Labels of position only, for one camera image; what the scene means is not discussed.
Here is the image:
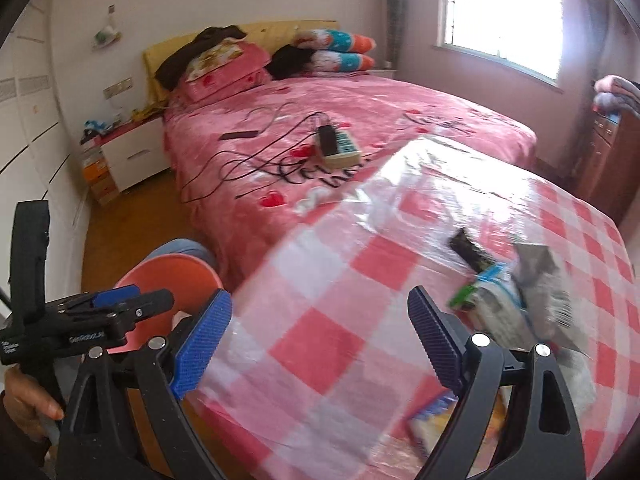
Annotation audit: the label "person's left hand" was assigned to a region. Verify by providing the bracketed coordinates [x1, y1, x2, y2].
[0, 367, 66, 443]

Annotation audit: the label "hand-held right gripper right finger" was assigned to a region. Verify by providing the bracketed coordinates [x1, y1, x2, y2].
[407, 285, 586, 480]

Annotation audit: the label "black garment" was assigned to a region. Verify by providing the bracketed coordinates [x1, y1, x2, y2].
[265, 44, 321, 80]

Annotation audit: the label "orange plastic bin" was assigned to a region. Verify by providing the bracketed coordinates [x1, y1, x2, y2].
[112, 255, 223, 361]

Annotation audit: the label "silver grey snack packet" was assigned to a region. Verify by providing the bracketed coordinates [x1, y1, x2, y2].
[510, 240, 576, 351]

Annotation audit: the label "black charger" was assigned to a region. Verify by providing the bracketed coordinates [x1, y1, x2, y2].
[317, 124, 341, 157]

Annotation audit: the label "hanging wall ornament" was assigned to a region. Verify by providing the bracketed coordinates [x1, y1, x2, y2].
[91, 5, 123, 52]

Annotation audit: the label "black wrapper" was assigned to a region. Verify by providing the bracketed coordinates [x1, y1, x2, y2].
[447, 227, 496, 273]

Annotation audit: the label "wall socket strip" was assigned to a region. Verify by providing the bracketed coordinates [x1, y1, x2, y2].
[102, 76, 133, 99]

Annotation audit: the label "floral yellow pillow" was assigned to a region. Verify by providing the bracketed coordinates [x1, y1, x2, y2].
[187, 42, 246, 81]

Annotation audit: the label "pink heart pillow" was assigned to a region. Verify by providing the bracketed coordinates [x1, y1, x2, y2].
[172, 42, 273, 106]

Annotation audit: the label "bed with pink blanket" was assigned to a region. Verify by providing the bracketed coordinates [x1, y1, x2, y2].
[142, 20, 538, 293]

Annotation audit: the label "brown cardboard box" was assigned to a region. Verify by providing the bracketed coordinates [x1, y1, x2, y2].
[89, 180, 122, 207]

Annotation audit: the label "red white checked tablecloth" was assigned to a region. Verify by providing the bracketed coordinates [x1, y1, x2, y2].
[190, 135, 636, 480]

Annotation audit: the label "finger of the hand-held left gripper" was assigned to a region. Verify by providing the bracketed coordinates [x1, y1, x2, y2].
[107, 289, 174, 333]
[92, 285, 142, 308]

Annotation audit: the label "folded blankets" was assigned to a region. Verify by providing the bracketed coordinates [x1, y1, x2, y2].
[592, 74, 640, 116]

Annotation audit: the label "person's left forearm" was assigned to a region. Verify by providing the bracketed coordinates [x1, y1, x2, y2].
[0, 400, 51, 480]

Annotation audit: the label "yellow headboard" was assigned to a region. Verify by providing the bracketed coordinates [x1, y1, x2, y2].
[142, 20, 341, 106]

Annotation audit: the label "grey patterned curtain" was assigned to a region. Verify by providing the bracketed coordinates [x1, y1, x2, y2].
[562, 0, 618, 181]
[385, 0, 406, 68]

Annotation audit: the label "window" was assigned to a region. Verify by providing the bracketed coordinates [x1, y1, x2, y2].
[435, 0, 566, 91]

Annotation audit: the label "white wardrobe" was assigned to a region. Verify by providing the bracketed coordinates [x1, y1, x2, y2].
[0, 0, 93, 311]

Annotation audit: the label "white nightstand red top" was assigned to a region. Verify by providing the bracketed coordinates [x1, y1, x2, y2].
[100, 114, 172, 193]

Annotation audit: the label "orange box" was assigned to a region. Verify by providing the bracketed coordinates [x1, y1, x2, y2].
[81, 157, 108, 184]

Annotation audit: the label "dark brown garment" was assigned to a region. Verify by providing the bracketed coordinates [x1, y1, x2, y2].
[155, 25, 248, 91]

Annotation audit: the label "brown wooden cabinet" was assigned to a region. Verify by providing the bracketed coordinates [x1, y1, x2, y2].
[575, 105, 640, 226]

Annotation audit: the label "black charging cable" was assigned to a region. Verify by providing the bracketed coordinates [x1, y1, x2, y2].
[180, 132, 321, 206]
[245, 105, 333, 136]

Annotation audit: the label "white green packet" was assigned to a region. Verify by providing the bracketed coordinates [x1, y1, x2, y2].
[446, 262, 538, 351]

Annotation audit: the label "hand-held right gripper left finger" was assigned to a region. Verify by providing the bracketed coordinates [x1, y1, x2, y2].
[60, 287, 233, 480]

